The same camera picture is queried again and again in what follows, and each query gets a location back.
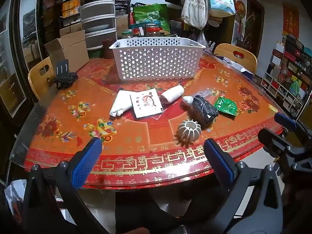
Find dark wooden glass-door cabinet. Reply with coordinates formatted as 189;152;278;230
0;0;64;137

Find round wall ornament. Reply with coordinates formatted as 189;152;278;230
235;0;246;20

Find black bundle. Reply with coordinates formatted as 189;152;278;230
192;95;219;127

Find open cardboard box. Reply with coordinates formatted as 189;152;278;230
44;25;90;66

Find blue and white paper bag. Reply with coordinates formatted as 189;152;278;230
223;57;254;75

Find black phone stand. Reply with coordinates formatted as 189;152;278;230
53;59;79;90

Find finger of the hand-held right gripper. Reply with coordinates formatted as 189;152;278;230
258;128;291;159
274;113;305;137

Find wooden chair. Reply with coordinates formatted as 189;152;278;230
214;43;258;75
27;57;55;100

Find red floral printed tablecloth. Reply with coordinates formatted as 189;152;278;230
23;51;295;191

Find shelf of small boxes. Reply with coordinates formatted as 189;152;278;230
260;35;312;117

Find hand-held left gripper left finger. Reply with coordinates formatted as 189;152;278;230
23;138;115;234

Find stacked clear storage containers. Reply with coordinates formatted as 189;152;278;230
79;0;117;49

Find glass jar red lid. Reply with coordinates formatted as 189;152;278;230
144;23;160;37

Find white cloth brown end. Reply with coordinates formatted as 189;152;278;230
160;85;185;103

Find red wall poster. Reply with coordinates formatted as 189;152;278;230
282;4;300;38

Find white illustrated paper packet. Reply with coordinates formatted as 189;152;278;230
130;89;163;119

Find clear plastic bag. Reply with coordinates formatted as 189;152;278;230
196;30;210;49

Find green shopping bag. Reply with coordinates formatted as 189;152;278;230
133;3;170;32

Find white plastic bag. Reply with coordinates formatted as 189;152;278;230
5;179;27;215

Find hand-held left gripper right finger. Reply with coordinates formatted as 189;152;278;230
203;138;284;234

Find white canvas tote bag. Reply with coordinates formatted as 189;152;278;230
181;0;209;30

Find white perforated plastic basket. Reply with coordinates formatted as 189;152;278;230
108;37;206;81

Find clear plastic bottle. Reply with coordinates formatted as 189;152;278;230
194;89;215;99

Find grey ribbed ball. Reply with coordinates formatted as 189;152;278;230
177;119;202;147

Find person's right forearm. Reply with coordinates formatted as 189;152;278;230
280;180;312;234

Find orchid plant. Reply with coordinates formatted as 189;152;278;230
238;12;259;49

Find green foil packet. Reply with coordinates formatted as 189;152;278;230
214;97;238;116

